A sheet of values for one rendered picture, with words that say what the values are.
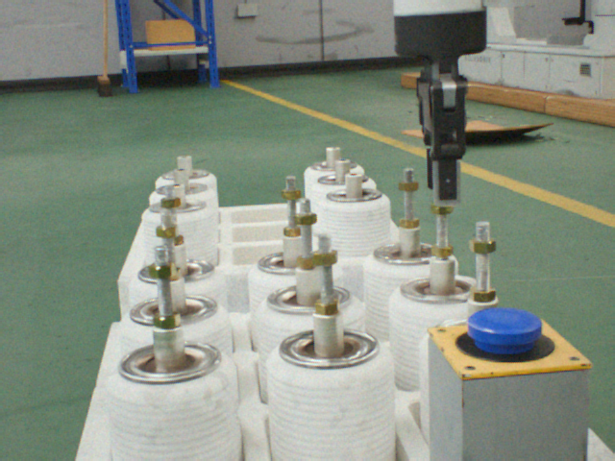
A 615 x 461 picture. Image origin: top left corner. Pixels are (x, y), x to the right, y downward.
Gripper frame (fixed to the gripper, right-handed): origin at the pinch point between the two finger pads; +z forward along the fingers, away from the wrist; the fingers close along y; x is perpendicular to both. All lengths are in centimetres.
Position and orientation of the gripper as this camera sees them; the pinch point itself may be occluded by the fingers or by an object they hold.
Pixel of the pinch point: (442, 181)
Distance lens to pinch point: 77.8
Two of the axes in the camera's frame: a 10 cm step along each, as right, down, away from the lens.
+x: 10.0, -0.4, -0.7
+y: -0.6, 2.5, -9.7
